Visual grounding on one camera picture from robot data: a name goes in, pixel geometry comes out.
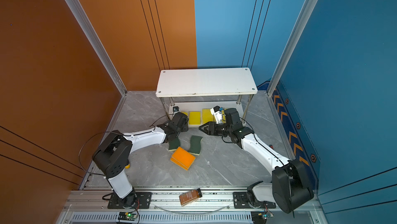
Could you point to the aluminium corner post right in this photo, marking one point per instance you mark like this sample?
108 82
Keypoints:
291 44

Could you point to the green scouring sponge right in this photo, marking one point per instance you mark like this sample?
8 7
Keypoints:
195 145

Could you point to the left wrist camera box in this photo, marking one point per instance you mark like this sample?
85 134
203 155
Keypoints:
175 109

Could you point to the aluminium corner post left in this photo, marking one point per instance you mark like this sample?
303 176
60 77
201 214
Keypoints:
90 33

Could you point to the circuit board right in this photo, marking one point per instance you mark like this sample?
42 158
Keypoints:
264 216

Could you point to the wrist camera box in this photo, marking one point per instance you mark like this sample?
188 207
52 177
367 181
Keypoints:
175 109
217 113

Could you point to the aluminium corner post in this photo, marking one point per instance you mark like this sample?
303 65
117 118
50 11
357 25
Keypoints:
291 44
90 33

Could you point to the brown spice bottle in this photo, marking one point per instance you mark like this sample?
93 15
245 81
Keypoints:
190 196

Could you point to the green scouring sponge left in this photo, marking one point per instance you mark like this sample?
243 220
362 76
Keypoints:
174 144

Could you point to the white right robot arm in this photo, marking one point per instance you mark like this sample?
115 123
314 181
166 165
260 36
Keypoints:
290 185

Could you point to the yellow sponge stack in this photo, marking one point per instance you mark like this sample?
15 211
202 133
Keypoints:
195 118

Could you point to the orange sponge stack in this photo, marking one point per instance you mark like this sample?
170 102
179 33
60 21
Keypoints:
182 158

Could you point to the white two-tier shelf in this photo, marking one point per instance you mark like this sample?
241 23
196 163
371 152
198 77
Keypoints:
205 83

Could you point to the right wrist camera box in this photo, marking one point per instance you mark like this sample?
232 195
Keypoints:
217 113

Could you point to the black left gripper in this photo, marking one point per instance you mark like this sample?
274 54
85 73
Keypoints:
186 126

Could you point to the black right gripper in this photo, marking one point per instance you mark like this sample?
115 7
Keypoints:
209 131

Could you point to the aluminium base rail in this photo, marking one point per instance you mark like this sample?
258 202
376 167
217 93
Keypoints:
161 205

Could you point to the green circuit board left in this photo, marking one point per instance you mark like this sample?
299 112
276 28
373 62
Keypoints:
128 216

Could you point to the green scouring sponge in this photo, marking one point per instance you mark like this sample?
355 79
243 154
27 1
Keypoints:
174 144
195 145

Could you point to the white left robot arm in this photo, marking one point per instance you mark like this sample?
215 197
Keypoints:
112 155

